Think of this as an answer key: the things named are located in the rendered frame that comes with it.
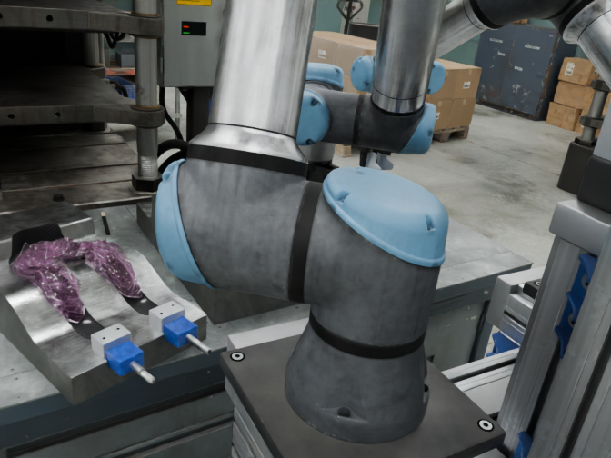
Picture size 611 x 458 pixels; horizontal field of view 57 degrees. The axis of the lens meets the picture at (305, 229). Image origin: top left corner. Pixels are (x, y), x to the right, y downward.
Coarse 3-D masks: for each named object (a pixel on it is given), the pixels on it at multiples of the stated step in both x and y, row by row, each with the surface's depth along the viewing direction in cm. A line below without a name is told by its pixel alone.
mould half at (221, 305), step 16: (144, 208) 140; (144, 224) 140; (192, 288) 116; (208, 288) 107; (208, 304) 109; (224, 304) 107; (240, 304) 109; (256, 304) 112; (272, 304) 114; (288, 304) 116; (224, 320) 109
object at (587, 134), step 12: (600, 84) 434; (600, 96) 438; (600, 108) 441; (588, 120) 446; (600, 120) 443; (588, 132) 450; (576, 144) 455; (588, 144) 451; (576, 156) 456; (588, 156) 447; (564, 168) 467; (576, 168) 457; (564, 180) 468; (576, 180) 459; (576, 192) 460
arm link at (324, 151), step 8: (312, 144) 90; (320, 144) 90; (328, 144) 91; (304, 152) 91; (312, 152) 91; (320, 152) 91; (328, 152) 92; (312, 160) 91; (320, 160) 92; (328, 160) 93
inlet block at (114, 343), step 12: (120, 324) 91; (96, 336) 88; (108, 336) 88; (120, 336) 89; (96, 348) 88; (108, 348) 87; (120, 348) 88; (132, 348) 88; (108, 360) 87; (120, 360) 85; (132, 360) 87; (120, 372) 86; (144, 372) 85
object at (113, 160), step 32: (0, 128) 213; (32, 128) 217; (64, 128) 221; (0, 160) 182; (32, 160) 185; (64, 160) 188; (96, 160) 191; (128, 160) 194; (32, 192) 161; (64, 192) 163; (96, 192) 166; (128, 192) 168
